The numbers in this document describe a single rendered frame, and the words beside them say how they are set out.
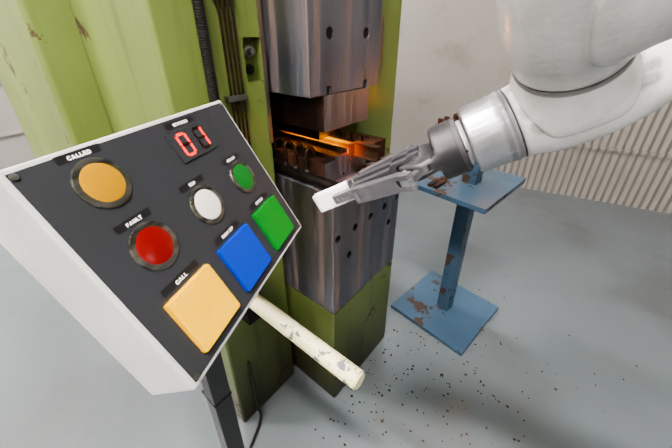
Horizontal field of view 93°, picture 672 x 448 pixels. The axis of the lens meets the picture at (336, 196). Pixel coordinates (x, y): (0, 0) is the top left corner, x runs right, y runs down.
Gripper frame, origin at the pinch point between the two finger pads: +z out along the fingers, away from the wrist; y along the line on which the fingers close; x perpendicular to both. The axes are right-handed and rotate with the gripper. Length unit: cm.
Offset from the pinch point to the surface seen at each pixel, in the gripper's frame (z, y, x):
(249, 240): 12.5, -8.0, 1.3
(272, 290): 54, 30, -33
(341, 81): 2.2, 41.7, 14.7
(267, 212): 12.5, -0.7, 2.2
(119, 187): 13.0, -19.0, 16.7
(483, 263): 0, 134, -124
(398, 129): 40, 293, -55
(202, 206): 12.9, -11.1, 9.6
